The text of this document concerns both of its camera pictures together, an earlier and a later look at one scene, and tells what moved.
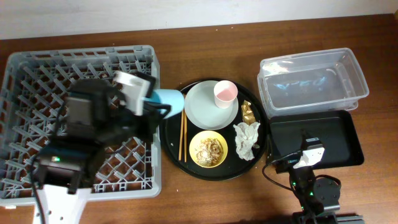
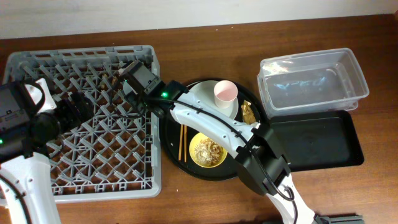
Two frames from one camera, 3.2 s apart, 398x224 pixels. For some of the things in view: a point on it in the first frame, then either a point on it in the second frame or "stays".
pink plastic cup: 225,93 stays
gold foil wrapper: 248,116 stays
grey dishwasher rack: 33,85 stays
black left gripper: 152,121 to 80,106
